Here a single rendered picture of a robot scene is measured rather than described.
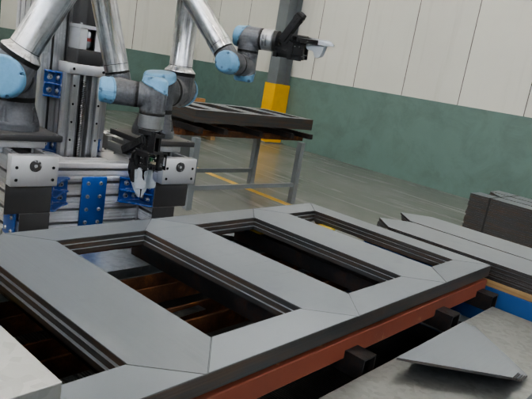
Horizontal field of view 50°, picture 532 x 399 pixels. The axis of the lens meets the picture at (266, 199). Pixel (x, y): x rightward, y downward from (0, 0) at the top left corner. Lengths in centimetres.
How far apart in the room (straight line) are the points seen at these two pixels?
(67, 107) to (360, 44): 848
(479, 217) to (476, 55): 374
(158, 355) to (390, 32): 913
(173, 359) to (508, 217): 491
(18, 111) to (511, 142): 751
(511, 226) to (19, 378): 534
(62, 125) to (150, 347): 117
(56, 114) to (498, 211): 444
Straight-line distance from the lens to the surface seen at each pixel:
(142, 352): 100
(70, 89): 203
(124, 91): 170
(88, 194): 198
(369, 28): 1016
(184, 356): 100
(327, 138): 1046
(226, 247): 157
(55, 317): 113
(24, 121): 185
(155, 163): 174
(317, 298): 133
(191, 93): 221
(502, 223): 572
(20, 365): 56
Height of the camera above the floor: 133
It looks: 13 degrees down
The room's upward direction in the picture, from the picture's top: 10 degrees clockwise
